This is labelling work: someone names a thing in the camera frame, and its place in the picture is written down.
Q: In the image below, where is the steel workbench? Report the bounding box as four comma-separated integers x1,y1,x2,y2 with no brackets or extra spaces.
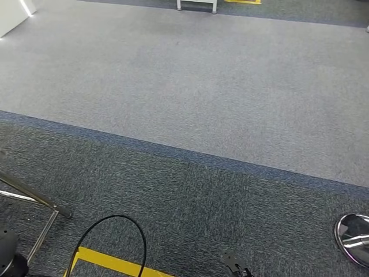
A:
0,168,72,267

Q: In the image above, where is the small white table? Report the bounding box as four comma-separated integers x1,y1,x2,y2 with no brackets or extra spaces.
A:
177,0,217,15

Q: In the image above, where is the white lit display plinth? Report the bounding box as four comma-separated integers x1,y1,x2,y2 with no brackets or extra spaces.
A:
0,0,37,39

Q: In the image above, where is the thick black cable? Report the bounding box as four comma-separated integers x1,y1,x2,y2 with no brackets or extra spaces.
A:
65,215,147,277

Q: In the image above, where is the chrome stanchion post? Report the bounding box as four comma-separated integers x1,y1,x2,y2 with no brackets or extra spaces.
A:
334,213,369,268

